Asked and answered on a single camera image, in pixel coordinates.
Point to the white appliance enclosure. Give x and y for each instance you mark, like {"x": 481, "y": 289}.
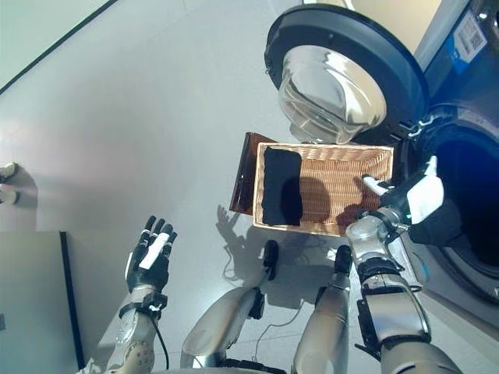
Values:
{"x": 440, "y": 27}

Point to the black white robot left hand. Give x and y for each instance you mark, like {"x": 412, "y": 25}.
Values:
{"x": 152, "y": 269}

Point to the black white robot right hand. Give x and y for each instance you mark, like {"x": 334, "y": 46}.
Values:
{"x": 425, "y": 198}

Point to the grey front-load washing machine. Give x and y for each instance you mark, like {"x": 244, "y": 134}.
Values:
{"x": 475, "y": 89}

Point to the rectangular wicker laundry basket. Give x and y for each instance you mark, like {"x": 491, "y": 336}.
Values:
{"x": 331, "y": 175}

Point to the long black garment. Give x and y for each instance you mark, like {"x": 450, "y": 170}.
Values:
{"x": 280, "y": 187}

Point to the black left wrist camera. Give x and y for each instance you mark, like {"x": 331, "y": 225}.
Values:
{"x": 156, "y": 302}

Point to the brown acrylic stand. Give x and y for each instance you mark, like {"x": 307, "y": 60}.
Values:
{"x": 243, "y": 175}

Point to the blue white label sticker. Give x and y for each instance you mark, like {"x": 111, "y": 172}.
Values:
{"x": 468, "y": 41}

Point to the round glass washer door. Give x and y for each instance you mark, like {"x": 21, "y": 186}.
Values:
{"x": 331, "y": 89}

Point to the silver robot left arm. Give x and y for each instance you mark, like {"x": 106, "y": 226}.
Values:
{"x": 132, "y": 331}

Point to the grey flat board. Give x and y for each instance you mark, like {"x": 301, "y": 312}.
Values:
{"x": 35, "y": 304}

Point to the black object at left edge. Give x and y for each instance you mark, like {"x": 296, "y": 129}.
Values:
{"x": 218, "y": 323}

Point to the silver robot right leg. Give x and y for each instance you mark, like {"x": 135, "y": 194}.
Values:
{"x": 323, "y": 319}

